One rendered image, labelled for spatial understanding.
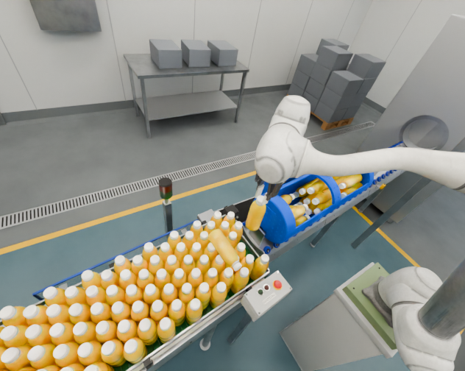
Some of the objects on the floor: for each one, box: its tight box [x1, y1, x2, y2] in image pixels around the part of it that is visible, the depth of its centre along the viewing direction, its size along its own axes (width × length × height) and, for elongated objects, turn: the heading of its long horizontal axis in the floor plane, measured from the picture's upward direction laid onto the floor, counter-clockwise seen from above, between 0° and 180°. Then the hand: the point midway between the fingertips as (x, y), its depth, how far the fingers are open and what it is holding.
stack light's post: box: [163, 199, 173, 233], centre depth 161 cm, size 4×4×110 cm
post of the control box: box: [227, 312, 252, 345], centre depth 141 cm, size 4×4×100 cm
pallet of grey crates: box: [286, 38, 386, 130], centre depth 438 cm, size 120×80×119 cm
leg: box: [310, 214, 342, 247], centre depth 226 cm, size 6×6×63 cm
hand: (263, 195), depth 93 cm, fingers closed on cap, 4 cm apart
